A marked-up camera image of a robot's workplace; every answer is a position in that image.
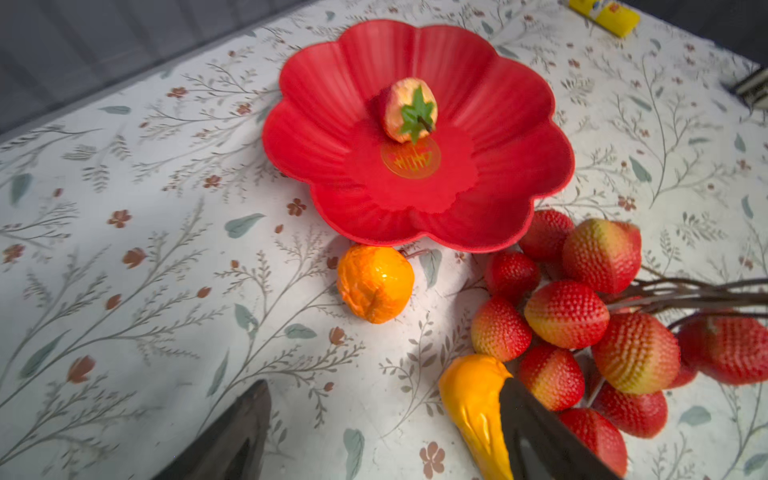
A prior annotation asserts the red flower-shaped fruit bowl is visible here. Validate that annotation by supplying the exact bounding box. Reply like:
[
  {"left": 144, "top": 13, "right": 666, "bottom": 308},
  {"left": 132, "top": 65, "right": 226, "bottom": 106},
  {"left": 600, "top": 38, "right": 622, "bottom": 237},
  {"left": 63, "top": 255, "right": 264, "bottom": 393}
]
[{"left": 262, "top": 19, "right": 576, "bottom": 254}]

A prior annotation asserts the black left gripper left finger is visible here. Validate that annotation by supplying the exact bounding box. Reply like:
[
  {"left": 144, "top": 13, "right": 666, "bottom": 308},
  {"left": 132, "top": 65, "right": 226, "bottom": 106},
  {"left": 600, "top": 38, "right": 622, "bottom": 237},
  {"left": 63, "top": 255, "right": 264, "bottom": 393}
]
[{"left": 155, "top": 380, "right": 271, "bottom": 480}]

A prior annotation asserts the small fake orange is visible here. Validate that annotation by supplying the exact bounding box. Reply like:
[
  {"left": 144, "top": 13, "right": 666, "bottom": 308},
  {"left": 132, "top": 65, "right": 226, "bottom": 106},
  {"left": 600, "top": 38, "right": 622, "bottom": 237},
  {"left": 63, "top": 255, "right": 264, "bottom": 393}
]
[{"left": 337, "top": 245, "right": 415, "bottom": 324}]

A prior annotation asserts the yellow rectangular block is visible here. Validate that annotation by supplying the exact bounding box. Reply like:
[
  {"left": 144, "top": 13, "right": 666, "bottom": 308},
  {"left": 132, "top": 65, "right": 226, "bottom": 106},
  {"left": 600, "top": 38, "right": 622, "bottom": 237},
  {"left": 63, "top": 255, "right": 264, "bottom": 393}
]
[{"left": 568, "top": 0, "right": 641, "bottom": 38}]

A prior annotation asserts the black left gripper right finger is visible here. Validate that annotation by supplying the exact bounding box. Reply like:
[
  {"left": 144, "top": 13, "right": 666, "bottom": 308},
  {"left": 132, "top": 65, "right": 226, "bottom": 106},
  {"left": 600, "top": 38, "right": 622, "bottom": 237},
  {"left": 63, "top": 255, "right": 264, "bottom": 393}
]
[{"left": 499, "top": 378, "right": 617, "bottom": 480}]

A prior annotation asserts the grey stapler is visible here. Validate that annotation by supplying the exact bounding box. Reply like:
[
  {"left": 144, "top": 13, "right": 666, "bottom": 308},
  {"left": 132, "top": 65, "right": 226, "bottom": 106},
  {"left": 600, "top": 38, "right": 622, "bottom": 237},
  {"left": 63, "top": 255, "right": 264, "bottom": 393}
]
[{"left": 730, "top": 67, "right": 768, "bottom": 110}]

